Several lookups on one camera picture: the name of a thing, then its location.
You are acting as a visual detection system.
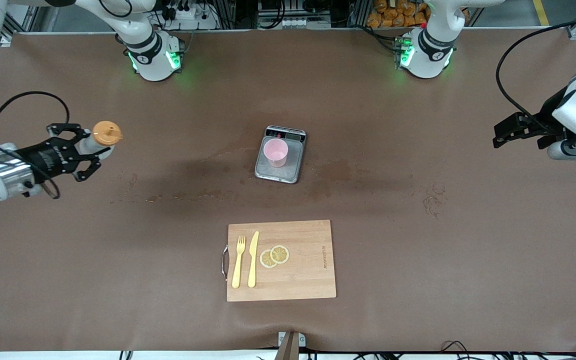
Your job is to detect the silver digital kitchen scale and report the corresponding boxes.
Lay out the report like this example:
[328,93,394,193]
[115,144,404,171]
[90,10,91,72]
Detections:
[254,124,308,185]

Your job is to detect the pink plastic cup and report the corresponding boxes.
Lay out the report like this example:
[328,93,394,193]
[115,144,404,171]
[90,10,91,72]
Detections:
[262,138,289,169]

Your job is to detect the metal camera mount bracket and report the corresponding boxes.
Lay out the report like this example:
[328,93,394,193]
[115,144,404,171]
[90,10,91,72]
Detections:
[273,330,307,360]

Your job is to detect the white power strip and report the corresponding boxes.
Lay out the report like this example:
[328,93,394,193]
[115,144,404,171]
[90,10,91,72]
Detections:
[160,0,220,32]

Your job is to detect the yellow plastic knife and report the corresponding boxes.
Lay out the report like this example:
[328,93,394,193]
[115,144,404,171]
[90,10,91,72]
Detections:
[247,230,260,289]

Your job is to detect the yellow plastic fork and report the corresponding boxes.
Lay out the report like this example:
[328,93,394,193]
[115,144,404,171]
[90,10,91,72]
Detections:
[231,235,247,290]

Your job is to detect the translucent orange-capped sauce bottle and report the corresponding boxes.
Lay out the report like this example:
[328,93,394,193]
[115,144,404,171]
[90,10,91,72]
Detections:
[77,120,124,162]

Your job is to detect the pile of orange objects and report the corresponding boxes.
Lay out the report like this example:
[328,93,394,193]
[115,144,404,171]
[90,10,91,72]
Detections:
[366,0,470,29]

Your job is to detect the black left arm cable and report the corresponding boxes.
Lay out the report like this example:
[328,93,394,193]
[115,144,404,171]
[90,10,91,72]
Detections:
[496,16,576,135]

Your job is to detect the wooden cutting board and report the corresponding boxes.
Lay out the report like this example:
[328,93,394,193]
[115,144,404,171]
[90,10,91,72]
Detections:
[221,219,338,303]

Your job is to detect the black floor cable bundle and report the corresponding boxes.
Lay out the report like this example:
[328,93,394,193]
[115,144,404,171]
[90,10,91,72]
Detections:
[308,339,576,360]

